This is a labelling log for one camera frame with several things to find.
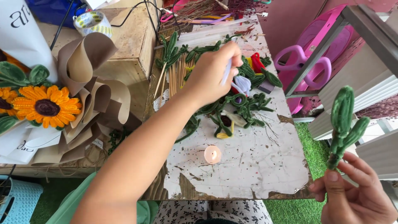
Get person's right hand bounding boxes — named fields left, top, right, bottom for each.
left=308, top=152, right=398, bottom=224

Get person's left hand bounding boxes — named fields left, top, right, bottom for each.
left=183, top=40, right=244, bottom=108

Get white pipe cleaner stick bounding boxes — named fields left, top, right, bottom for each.
left=220, top=57, right=232, bottom=86

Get green pipe cleaner leaf sprig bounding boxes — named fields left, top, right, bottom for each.
left=326, top=85, right=371, bottom=171

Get bundle of wooden skewers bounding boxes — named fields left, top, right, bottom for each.
left=154, top=53, right=191, bottom=108

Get white pipe cleaner flower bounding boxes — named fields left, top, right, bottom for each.
left=232, top=75, right=252, bottom=96

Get green leaf stem on skewer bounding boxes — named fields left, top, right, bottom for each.
left=155, top=31, right=189, bottom=69

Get pile of green pipe cleaner leaves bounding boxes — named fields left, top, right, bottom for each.
left=174, top=33, right=284, bottom=144

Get red pipe cleaner piece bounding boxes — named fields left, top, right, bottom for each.
left=250, top=52, right=267, bottom=74

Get grey block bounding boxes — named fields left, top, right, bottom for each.
left=257, top=80, right=275, bottom=94

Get coloured pipe cleaner strands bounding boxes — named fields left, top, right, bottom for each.
left=160, top=12, right=244, bottom=26

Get yellow pipe cleaner piece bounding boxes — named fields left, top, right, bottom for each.
left=216, top=121, right=235, bottom=139

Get green artificial grass mat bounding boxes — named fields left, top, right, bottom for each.
left=29, top=122, right=331, bottom=224

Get bundle of dried twigs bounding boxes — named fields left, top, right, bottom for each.
left=160, top=0, right=268, bottom=24

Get lit tealight candle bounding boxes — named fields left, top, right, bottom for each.
left=204, top=145, right=222, bottom=165

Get wooden box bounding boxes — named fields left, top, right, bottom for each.
left=37, top=6, right=160, bottom=122

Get dark red dried flowers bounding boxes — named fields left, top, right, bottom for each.
left=356, top=95, right=398, bottom=119

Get small dark green sprig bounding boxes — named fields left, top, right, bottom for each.
left=107, top=126, right=128, bottom=156

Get white slatted panels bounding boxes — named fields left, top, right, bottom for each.
left=308, top=70, right=398, bottom=181

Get pink plastic toy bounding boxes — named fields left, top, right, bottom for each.
left=274, top=4, right=366, bottom=116

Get brown kraft paper wrap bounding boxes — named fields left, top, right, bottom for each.
left=31, top=32, right=131, bottom=166

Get person's patterned trousers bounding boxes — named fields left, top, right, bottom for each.
left=152, top=200, right=274, bottom=224

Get clear packing tape roll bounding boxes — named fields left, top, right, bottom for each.
left=73, top=11, right=113, bottom=38

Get large pipe cleaner sunflower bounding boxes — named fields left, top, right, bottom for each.
left=12, top=85, right=83, bottom=129

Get blue plastic bag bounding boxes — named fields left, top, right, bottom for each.
left=25, top=0, right=91, bottom=29

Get person's green shirt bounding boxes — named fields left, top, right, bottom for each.
left=46, top=172, right=159, bottom=224

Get white printed paper sheet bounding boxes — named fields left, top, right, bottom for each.
left=0, top=0, right=59, bottom=84
left=0, top=123, right=63, bottom=165

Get green bouquet leaves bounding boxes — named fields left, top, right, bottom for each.
left=0, top=61, right=50, bottom=88

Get light blue plastic basket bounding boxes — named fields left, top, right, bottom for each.
left=0, top=175, right=44, bottom=224

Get black cable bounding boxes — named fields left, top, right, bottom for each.
left=50, top=0, right=75, bottom=51
left=110, top=0, right=163, bottom=45

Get grey metal frame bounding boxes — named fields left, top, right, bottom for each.
left=284, top=5, right=398, bottom=97

